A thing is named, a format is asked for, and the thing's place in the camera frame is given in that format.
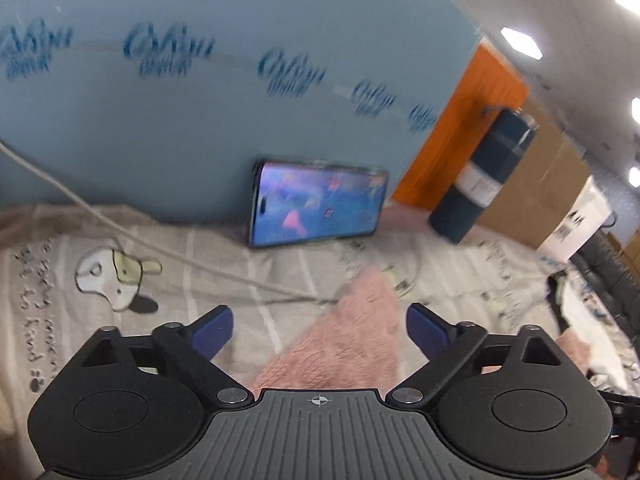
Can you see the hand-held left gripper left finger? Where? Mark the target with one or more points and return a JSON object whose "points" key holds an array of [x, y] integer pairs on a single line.
{"points": [[216, 332]]}

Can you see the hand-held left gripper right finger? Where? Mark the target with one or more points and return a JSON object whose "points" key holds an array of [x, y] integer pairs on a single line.
{"points": [[425, 332]]}

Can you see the pink fluffy cloth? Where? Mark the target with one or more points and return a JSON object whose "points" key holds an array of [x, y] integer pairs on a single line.
{"points": [[350, 330]]}

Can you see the printed cartoon bed sheet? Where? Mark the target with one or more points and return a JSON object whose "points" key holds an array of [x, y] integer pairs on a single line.
{"points": [[225, 270]]}

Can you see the dark blue insulated bottle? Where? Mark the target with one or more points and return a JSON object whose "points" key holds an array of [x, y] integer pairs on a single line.
{"points": [[465, 200]]}

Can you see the white patterned cloth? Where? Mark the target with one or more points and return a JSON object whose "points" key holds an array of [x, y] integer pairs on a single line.
{"points": [[585, 310]]}

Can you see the smartphone with lit screen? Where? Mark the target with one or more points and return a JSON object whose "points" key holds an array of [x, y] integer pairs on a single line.
{"points": [[320, 205]]}

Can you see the brown cardboard box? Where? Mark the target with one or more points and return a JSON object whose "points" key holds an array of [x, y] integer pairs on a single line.
{"points": [[540, 190]]}

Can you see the orange board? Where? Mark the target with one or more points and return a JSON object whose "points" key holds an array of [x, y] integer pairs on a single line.
{"points": [[450, 150]]}

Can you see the black sofa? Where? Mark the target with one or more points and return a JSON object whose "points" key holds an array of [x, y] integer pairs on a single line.
{"points": [[610, 270]]}

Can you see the blue foam board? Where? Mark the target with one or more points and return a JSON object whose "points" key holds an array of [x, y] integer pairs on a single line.
{"points": [[200, 135]]}

